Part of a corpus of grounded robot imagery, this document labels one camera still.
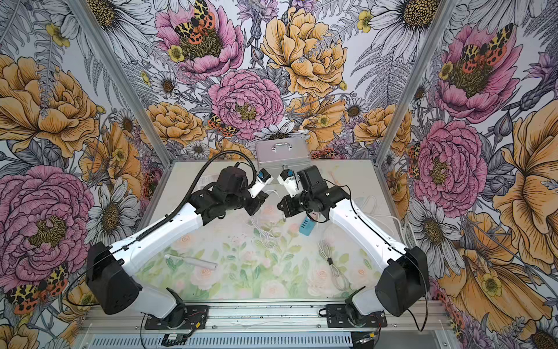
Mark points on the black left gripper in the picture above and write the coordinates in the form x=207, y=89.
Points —
x=256, y=203

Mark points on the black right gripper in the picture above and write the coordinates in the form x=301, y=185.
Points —
x=290, y=210

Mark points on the teal power strip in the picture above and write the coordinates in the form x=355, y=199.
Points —
x=307, y=226

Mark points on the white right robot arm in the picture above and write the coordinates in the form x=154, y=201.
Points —
x=404, y=278

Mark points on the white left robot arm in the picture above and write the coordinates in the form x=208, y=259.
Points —
x=111, y=269

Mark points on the silver first aid case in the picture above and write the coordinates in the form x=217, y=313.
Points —
x=277, y=155

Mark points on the white tube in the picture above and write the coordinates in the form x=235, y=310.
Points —
x=194, y=262

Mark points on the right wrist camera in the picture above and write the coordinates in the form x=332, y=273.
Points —
x=288, y=180

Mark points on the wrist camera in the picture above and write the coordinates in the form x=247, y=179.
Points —
x=263, y=178
x=288, y=180

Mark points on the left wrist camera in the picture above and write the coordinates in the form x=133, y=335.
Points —
x=263, y=178

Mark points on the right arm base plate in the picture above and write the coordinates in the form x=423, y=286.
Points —
x=339, y=316

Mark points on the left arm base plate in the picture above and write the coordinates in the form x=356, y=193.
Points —
x=189, y=317

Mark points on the aluminium rail frame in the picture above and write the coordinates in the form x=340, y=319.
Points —
x=270, y=324

